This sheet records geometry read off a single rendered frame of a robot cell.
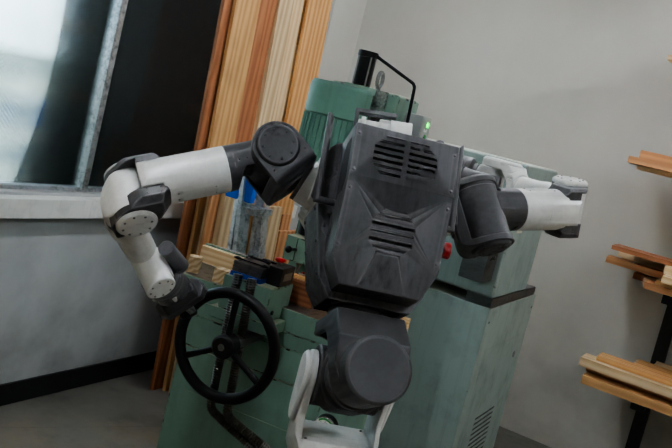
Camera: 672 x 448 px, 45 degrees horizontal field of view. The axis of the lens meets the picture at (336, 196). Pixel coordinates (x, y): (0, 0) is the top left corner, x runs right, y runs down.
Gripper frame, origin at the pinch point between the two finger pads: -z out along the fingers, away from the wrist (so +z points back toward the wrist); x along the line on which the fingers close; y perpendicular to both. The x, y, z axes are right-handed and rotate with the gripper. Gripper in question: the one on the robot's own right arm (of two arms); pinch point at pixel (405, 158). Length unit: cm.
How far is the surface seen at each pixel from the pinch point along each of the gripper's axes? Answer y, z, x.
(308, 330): 36, -11, 35
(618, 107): 82, 35, -222
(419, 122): 7.6, -7.8, -32.6
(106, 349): 153, -141, -22
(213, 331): 44, -37, 40
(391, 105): 0.6, -14.8, -26.3
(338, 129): -3.6, -19.5, 0.2
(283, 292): 28.5, -19.2, 32.6
